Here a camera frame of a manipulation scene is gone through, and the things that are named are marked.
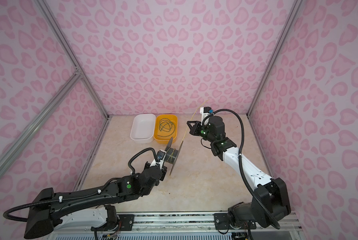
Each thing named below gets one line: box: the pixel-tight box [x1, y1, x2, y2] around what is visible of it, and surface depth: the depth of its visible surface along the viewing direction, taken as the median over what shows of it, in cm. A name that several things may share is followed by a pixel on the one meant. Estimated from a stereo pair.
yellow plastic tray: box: [153, 114, 178, 145], surface depth 112 cm
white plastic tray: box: [130, 113, 156, 144], surface depth 115 cm
